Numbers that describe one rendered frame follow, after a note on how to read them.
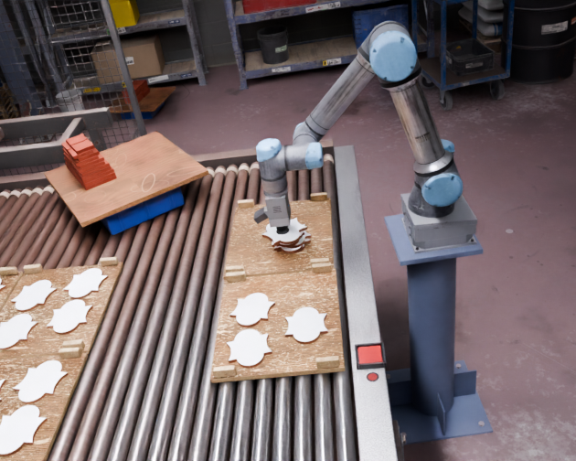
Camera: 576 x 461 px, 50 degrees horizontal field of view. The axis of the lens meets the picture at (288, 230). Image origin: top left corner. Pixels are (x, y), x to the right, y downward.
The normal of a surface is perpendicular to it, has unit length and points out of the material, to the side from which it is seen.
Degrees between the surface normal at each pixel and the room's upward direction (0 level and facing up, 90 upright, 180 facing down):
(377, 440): 0
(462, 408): 0
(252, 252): 0
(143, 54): 90
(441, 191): 95
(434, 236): 90
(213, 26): 90
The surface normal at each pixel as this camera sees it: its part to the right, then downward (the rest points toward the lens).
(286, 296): -0.14, -0.82
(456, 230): 0.07, 0.56
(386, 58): -0.11, 0.43
